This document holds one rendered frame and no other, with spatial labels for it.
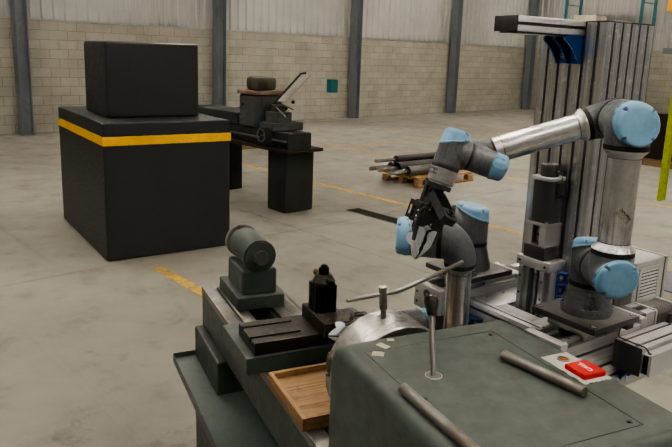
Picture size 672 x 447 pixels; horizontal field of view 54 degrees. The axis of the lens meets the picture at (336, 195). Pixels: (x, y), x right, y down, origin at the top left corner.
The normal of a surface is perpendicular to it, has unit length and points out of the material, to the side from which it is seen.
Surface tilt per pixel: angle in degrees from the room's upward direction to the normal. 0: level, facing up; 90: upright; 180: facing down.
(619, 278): 98
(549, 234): 90
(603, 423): 0
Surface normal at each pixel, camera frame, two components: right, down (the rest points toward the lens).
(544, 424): 0.04, -0.98
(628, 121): 0.01, 0.07
